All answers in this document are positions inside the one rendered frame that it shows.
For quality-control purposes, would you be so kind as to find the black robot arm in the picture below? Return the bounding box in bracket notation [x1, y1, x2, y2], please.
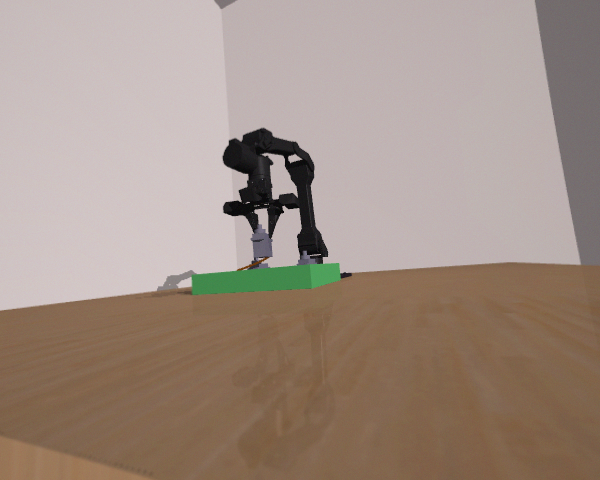
[223, 128, 328, 264]

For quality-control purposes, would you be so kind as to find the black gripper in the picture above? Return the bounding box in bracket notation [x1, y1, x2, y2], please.
[223, 175, 300, 238]

